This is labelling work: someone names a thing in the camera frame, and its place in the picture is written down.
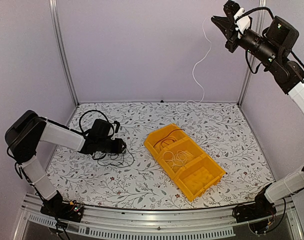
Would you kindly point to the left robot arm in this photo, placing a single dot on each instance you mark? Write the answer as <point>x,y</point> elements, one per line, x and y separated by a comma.
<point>24,136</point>

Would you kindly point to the left rear aluminium post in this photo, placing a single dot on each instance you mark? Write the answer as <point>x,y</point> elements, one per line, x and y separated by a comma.
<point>61,50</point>

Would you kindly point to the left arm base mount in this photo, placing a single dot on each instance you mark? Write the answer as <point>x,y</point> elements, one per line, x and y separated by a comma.
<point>66,210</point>

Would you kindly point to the floral table cloth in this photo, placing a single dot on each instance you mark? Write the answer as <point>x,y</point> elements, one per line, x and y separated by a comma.
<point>136,181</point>

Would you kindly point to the yellow three-compartment bin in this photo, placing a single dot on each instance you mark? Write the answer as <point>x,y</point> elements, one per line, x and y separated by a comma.
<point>191,169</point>

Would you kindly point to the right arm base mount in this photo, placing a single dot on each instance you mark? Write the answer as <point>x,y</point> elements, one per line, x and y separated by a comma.
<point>259,209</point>

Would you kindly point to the aluminium post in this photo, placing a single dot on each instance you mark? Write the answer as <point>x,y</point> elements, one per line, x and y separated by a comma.
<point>61,50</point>
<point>257,26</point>

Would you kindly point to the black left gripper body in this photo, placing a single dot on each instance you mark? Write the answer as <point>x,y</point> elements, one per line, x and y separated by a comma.
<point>104,147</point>

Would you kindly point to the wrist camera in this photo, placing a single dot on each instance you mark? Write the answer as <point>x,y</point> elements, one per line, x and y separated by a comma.
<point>115,126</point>
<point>234,12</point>

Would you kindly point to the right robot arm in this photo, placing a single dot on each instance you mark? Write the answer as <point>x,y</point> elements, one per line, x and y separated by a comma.
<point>272,49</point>

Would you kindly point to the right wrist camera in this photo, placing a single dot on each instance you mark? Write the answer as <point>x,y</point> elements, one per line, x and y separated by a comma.
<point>234,12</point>

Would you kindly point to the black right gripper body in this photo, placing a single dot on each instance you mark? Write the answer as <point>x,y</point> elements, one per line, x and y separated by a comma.
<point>231,44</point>

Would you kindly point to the aluminium front rail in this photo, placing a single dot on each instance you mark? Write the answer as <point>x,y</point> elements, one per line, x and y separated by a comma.
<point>106,223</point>

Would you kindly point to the right rear aluminium post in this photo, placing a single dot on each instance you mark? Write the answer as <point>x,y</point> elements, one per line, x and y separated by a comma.
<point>257,26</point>

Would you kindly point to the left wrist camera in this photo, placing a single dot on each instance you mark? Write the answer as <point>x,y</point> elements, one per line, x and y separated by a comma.
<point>115,126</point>

